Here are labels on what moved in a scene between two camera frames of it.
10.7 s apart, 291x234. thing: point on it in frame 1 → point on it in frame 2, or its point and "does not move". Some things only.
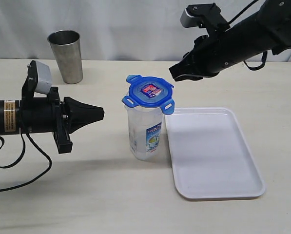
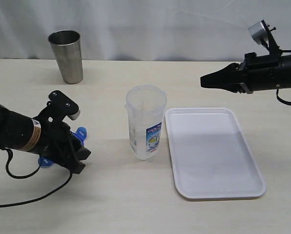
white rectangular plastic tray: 209,157 does not move
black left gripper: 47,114 → 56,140
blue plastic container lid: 149,92 → 81,134
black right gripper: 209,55 → 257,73
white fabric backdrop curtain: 109,29 does not move
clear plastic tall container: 147,132 does not move
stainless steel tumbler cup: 67,46 does not move
